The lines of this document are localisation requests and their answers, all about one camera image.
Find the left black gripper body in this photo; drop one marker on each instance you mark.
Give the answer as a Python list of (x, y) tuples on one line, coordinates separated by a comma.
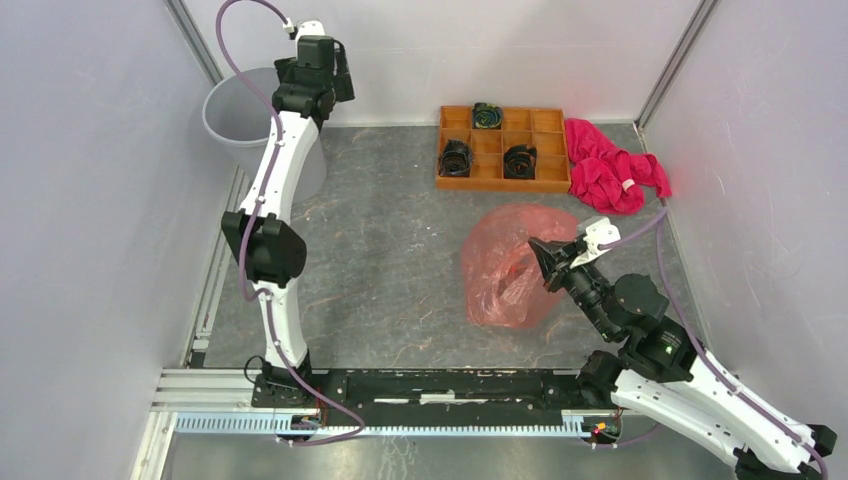
[(332, 78)]

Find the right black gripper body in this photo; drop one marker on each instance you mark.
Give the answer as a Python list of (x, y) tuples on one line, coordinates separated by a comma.
[(576, 279)]

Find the red translucent trash bag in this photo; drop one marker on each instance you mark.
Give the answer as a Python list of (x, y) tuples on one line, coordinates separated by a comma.
[(502, 279)]

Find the grey plastic trash bin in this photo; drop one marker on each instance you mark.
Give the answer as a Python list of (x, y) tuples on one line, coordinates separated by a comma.
[(235, 117)]

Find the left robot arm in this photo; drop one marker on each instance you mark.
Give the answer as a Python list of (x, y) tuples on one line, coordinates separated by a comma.
[(270, 255)]

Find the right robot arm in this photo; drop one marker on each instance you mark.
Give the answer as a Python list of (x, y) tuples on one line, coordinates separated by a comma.
[(665, 373)]

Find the black rolled belt right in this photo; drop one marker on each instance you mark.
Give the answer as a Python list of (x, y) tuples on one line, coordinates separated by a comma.
[(519, 162)]

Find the pink crumpled cloth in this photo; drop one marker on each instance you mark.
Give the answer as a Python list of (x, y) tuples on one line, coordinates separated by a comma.
[(608, 178)]

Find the orange compartment tray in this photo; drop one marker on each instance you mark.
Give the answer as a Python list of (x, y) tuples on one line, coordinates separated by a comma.
[(541, 127)]

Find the dark rolled belt top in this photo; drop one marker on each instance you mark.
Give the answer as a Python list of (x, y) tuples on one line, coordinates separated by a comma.
[(486, 116)]

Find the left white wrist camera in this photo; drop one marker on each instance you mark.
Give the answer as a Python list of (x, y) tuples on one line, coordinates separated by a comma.
[(295, 30)]

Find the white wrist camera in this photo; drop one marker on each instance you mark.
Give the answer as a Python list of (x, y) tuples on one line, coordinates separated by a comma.
[(295, 30), (596, 232)]

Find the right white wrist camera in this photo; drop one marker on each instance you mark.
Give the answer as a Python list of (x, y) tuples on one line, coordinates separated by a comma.
[(596, 232)]

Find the white slotted cable duct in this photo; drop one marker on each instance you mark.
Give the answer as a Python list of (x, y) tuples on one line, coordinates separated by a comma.
[(297, 426)]

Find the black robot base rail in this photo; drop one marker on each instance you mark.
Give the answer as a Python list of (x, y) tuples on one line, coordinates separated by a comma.
[(427, 398)]

